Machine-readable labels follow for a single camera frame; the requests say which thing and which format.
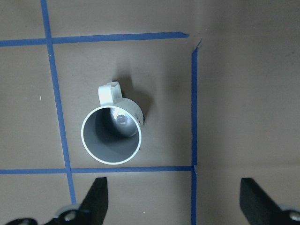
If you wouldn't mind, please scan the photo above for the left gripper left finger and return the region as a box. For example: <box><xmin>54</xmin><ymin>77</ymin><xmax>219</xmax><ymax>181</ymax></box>
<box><xmin>4</xmin><ymin>177</ymin><xmax>108</xmax><ymax>225</ymax></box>

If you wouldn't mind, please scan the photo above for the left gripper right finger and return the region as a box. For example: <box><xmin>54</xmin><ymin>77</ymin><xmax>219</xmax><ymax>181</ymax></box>
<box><xmin>239</xmin><ymin>178</ymin><xmax>300</xmax><ymax>225</ymax></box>

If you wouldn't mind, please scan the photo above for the white grey mug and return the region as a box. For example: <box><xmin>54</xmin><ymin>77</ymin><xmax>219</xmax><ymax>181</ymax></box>
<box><xmin>81</xmin><ymin>82</ymin><xmax>144</xmax><ymax>165</ymax></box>

